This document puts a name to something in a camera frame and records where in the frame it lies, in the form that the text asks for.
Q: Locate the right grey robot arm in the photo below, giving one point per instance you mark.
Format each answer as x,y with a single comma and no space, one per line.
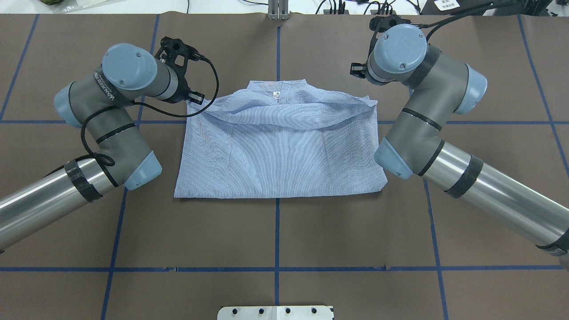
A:
441,87

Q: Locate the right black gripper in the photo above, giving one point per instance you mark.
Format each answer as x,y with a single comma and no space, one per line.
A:
357,70

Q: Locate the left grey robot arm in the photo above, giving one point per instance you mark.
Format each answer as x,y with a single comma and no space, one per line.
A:
116,153

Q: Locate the light blue striped shirt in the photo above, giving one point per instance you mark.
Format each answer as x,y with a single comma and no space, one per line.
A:
282,139

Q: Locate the white mounting plate with bolts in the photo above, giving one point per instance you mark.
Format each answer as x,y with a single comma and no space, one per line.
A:
291,312

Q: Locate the grey orange connector hub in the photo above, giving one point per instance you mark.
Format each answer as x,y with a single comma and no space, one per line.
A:
336,7
381,8

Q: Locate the green folded cloth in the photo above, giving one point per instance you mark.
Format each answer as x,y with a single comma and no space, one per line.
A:
51,2

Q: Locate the clear plastic MINI bag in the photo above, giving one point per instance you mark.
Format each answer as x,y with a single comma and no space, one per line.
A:
74,5

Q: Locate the black box with white label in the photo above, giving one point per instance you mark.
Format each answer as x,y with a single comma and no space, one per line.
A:
451,7

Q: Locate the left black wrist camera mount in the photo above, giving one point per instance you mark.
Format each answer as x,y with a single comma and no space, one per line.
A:
176,54

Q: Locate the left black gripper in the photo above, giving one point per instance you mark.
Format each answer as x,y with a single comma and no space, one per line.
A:
181,90

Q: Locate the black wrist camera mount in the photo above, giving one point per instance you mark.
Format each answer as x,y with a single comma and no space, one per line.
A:
176,54
380,24

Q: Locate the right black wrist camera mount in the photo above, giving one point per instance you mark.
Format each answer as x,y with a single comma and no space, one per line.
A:
380,24

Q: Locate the grey metal bracket post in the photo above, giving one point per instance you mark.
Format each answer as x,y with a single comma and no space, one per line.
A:
278,10

